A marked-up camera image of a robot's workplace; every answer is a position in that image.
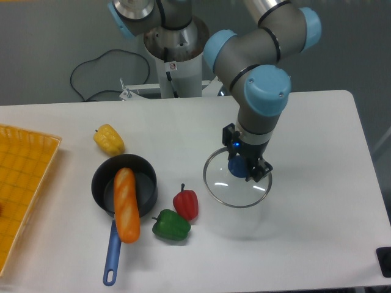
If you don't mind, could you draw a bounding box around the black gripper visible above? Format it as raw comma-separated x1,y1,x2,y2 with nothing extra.
222,123,272,182

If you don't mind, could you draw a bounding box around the glass lid blue knob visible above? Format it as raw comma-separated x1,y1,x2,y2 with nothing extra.
203,147,272,208

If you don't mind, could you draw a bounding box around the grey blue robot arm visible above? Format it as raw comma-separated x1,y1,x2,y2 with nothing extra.
108,1,322,181

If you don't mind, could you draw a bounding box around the red toy bell pepper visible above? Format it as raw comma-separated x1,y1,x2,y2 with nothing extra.
173,183,199,221

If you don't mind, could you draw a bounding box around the green toy bell pepper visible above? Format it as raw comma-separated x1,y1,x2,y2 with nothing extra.
152,209,191,241

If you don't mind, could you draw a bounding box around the orange toy baguette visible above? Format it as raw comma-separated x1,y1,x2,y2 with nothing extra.
114,167,141,244

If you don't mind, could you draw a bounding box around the yellow toy bell pepper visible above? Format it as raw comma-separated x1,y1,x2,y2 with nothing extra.
93,124,125,156

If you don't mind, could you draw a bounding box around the black corner device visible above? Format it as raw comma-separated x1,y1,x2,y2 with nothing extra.
376,247,391,278

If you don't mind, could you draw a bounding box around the orange plastic basket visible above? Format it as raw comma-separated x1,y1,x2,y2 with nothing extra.
1,124,62,275

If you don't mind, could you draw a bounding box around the dark pot blue handle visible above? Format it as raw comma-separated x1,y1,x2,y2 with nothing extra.
91,154,158,286

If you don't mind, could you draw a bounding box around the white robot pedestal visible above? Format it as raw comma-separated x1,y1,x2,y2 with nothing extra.
144,16,210,98

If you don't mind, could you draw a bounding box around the white metal base frame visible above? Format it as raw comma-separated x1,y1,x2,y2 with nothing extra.
119,77,231,101

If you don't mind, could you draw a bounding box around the black floor cable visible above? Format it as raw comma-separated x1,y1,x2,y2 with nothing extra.
70,49,151,102

